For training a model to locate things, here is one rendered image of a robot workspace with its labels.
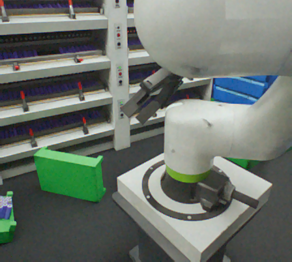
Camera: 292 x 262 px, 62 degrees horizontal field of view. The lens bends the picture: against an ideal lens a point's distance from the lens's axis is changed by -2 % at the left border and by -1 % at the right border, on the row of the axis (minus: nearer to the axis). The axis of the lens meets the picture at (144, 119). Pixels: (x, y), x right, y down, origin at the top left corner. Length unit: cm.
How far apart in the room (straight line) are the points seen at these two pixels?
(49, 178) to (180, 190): 71
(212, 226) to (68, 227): 64
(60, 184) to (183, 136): 76
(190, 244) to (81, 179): 63
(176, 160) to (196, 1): 46
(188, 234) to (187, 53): 48
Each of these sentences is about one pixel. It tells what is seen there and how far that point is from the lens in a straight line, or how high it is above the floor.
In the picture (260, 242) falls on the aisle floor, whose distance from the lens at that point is 110.
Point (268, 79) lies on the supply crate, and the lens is 122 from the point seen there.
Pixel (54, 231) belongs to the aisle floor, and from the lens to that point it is 110.
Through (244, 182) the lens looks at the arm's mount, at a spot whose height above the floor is 34.
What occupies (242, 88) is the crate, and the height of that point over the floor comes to 42.
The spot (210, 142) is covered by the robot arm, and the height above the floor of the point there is 53.
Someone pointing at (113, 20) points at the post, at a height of 72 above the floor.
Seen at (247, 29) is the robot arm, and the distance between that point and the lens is 20.
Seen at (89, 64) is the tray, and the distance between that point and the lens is 123.
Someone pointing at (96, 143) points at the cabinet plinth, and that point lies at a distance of 147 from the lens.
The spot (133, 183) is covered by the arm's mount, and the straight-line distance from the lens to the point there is 73.
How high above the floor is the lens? 81
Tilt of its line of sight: 26 degrees down
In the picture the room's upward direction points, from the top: straight up
